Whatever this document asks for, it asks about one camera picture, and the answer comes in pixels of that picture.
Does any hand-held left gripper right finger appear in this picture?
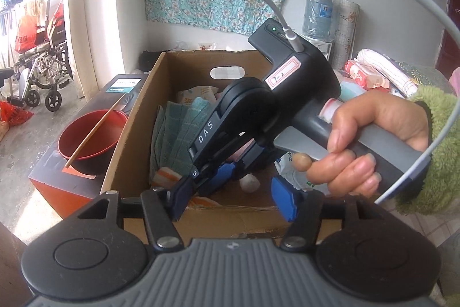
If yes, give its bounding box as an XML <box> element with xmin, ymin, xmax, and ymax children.
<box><xmin>270</xmin><ymin>177</ymin><xmax>383</xmax><ymax>252</ymax></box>

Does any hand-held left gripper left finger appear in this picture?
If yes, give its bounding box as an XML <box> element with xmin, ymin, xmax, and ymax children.
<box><xmin>77</xmin><ymin>177</ymin><xmax>198</xmax><ymax>252</ymax></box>

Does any folding wheelchair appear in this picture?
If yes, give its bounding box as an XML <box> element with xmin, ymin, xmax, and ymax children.
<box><xmin>11</xmin><ymin>0</ymin><xmax>74</xmax><ymax>111</ymax></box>

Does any white yellow snack bag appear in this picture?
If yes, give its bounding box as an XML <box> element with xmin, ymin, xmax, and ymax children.
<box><xmin>176</xmin><ymin>86</ymin><xmax>220</xmax><ymax>106</ymax></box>

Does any wooden chopstick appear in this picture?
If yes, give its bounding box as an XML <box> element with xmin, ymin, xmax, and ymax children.
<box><xmin>65</xmin><ymin>99</ymin><xmax>123</xmax><ymax>169</ymax></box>

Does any person's right hand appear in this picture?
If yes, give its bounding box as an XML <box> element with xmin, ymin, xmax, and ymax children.
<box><xmin>293</xmin><ymin>91</ymin><xmax>432</xmax><ymax>196</ymax></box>

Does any red plastic bag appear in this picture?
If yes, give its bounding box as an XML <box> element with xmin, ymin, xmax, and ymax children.
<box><xmin>0</xmin><ymin>100</ymin><xmax>35</xmax><ymax>128</ymax></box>

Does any orange white packet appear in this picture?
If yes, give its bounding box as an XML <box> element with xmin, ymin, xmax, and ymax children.
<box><xmin>151</xmin><ymin>166</ymin><xmax>184</xmax><ymax>190</ymax></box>

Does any rolled patterned mat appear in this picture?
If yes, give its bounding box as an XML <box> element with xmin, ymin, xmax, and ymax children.
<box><xmin>334</xmin><ymin>0</ymin><xmax>360</xmax><ymax>68</ymax></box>

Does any teal green towel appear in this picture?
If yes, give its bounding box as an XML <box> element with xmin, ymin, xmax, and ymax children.
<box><xmin>151</xmin><ymin>96</ymin><xmax>218</xmax><ymax>182</ymax></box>

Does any orange wet wipes pack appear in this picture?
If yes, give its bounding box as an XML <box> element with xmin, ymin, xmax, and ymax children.
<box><xmin>345</xmin><ymin>59</ymin><xmax>390</xmax><ymax>90</ymax></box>

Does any orange bag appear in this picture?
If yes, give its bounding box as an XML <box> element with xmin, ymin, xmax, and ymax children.
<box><xmin>14</xmin><ymin>14</ymin><xmax>37</xmax><ymax>52</ymax></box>

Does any brown cardboard box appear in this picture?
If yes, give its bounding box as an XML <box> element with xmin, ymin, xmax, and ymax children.
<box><xmin>102</xmin><ymin>50</ymin><xmax>346</xmax><ymax>246</ymax></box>

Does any white green printed packet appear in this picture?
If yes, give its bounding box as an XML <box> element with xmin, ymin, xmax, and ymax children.
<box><xmin>275</xmin><ymin>149</ymin><xmax>324</xmax><ymax>192</ymax></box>

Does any person's right forearm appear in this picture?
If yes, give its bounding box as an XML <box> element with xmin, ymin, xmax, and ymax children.
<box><xmin>395</xmin><ymin>86</ymin><xmax>460</xmax><ymax>307</ymax></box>

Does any black orange carton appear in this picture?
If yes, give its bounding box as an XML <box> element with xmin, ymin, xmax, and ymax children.
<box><xmin>29</xmin><ymin>73</ymin><xmax>152</xmax><ymax>219</ymax></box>

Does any pink plush toy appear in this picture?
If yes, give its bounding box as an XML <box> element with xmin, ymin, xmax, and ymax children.
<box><xmin>226</xmin><ymin>143</ymin><xmax>261</xmax><ymax>193</ymax></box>

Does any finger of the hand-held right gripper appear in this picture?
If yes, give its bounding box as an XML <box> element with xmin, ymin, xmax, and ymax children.
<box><xmin>230</xmin><ymin>136</ymin><xmax>270</xmax><ymax>185</ymax></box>
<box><xmin>185</xmin><ymin>163</ymin><xmax>238</xmax><ymax>198</ymax></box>

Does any red bowl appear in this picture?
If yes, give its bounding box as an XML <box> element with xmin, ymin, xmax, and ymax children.
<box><xmin>58</xmin><ymin>109</ymin><xmax>129</xmax><ymax>169</ymax></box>

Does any green leaf pattern pillow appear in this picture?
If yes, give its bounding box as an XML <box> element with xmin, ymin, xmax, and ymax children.
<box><xmin>392</xmin><ymin>60</ymin><xmax>460</xmax><ymax>85</ymax></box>

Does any brown door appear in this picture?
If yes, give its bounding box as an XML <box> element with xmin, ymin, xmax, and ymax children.
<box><xmin>436</xmin><ymin>28</ymin><xmax>460</xmax><ymax>70</ymax></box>

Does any white quilted blanket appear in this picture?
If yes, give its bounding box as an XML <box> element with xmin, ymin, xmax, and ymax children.
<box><xmin>356</xmin><ymin>48</ymin><xmax>417</xmax><ymax>97</ymax></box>

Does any blue water bottle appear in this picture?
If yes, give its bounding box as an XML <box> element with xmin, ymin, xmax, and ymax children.
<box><xmin>302</xmin><ymin>0</ymin><xmax>336</xmax><ymax>41</ymax></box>

